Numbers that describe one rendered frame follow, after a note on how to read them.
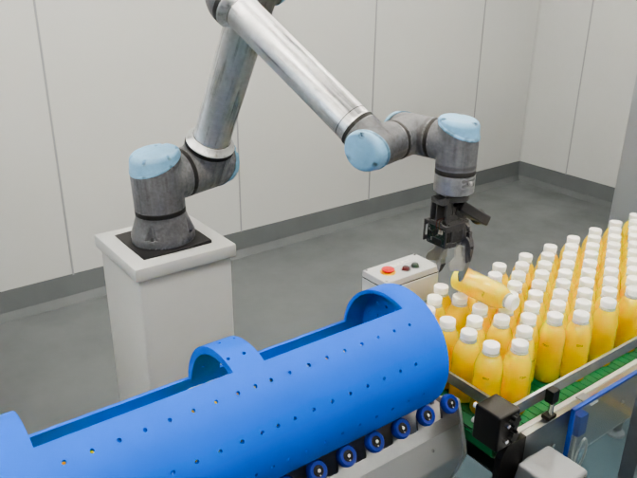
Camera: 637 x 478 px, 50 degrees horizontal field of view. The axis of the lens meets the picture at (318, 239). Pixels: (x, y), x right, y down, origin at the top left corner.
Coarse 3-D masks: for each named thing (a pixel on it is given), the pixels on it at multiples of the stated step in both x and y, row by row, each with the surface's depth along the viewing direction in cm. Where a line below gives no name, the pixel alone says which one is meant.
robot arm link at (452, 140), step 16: (432, 128) 147; (448, 128) 143; (464, 128) 142; (480, 128) 145; (432, 144) 147; (448, 144) 144; (464, 144) 143; (448, 160) 145; (464, 160) 145; (448, 176) 146; (464, 176) 146
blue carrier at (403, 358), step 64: (384, 320) 138; (192, 384) 139; (256, 384) 119; (320, 384) 125; (384, 384) 133; (0, 448) 100; (64, 448) 102; (128, 448) 106; (192, 448) 110; (256, 448) 117; (320, 448) 127
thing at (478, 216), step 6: (462, 204) 152; (468, 204) 152; (462, 210) 152; (468, 210) 153; (474, 210) 154; (480, 210) 158; (468, 216) 156; (474, 216) 155; (480, 216) 156; (486, 216) 157; (474, 222) 158; (480, 222) 157; (486, 222) 158
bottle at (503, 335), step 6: (492, 324) 169; (492, 330) 168; (498, 330) 167; (504, 330) 167; (510, 330) 168; (486, 336) 170; (492, 336) 168; (498, 336) 167; (504, 336) 167; (510, 336) 167; (504, 342) 167; (504, 348) 167; (504, 354) 168
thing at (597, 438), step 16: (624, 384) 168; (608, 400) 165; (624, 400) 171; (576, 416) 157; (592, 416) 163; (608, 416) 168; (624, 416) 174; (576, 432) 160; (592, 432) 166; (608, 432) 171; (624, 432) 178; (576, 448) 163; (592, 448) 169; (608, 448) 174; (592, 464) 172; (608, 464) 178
